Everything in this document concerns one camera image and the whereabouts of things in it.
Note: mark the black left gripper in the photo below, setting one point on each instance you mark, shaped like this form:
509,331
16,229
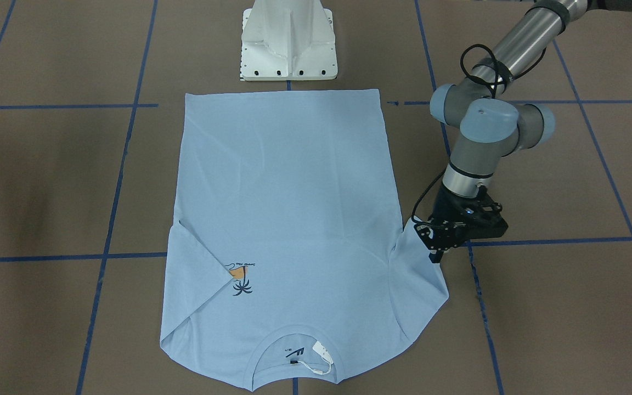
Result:
447,207

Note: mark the light blue t-shirt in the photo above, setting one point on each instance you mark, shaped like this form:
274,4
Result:
287,230

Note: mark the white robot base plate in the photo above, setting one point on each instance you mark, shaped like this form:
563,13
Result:
288,41

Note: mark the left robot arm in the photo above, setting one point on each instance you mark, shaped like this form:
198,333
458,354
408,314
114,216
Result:
491,128

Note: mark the white hang tag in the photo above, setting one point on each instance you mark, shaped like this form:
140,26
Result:
323,368

